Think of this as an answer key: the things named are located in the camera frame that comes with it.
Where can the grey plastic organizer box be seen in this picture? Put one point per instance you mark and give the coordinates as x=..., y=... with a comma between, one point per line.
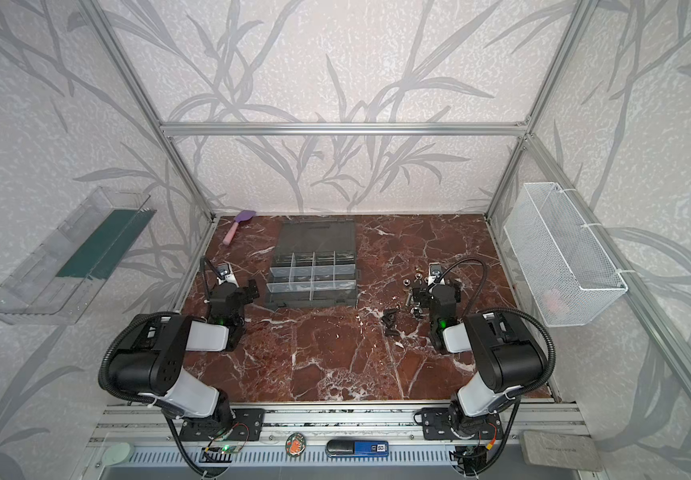
x=314, y=265

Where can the grey foam pad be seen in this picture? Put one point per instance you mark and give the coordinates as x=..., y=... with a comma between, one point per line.
x=560, y=451

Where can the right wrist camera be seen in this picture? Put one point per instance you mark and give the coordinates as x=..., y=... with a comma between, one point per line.
x=435, y=272

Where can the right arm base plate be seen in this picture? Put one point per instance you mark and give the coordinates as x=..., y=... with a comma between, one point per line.
x=448, y=423

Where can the blue black usb device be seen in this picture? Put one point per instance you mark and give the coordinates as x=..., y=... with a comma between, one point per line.
x=349, y=448

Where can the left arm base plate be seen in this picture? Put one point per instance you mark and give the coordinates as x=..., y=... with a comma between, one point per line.
x=243, y=424

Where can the clear wall shelf tray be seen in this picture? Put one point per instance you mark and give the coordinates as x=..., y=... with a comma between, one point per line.
x=57, y=282

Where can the round orange badge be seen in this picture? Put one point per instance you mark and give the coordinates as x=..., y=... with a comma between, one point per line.
x=296, y=445

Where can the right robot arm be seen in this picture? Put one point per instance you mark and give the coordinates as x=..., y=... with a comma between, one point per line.
x=513, y=353

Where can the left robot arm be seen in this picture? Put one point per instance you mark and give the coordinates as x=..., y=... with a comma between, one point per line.
x=145, y=362

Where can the white round knob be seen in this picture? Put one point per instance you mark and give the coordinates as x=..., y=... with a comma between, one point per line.
x=116, y=454

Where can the white wire mesh basket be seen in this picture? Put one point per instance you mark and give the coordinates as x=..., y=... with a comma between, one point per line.
x=570, y=275

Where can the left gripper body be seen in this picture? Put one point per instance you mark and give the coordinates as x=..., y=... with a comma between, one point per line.
x=236, y=291

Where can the purple pink brush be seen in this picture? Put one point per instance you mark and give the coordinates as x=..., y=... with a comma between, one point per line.
x=243, y=216

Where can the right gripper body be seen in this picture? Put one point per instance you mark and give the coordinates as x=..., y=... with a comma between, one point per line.
x=429, y=294

